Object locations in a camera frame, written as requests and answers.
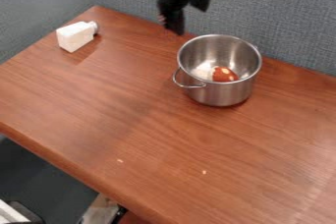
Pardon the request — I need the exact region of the shiny metal pot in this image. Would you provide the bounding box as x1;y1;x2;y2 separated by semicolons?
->
172;34;262;107

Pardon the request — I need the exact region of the white toy mushroom red cap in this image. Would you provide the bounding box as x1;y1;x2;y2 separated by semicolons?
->
192;66;238;83

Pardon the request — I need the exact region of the white plastic bottle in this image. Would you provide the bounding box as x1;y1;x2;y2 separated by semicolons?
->
56;21;98;53

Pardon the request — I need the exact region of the white box at corner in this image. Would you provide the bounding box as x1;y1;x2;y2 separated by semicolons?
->
0;199;34;224

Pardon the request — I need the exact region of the table leg frame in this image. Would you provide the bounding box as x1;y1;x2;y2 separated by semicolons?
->
78;194;126;224

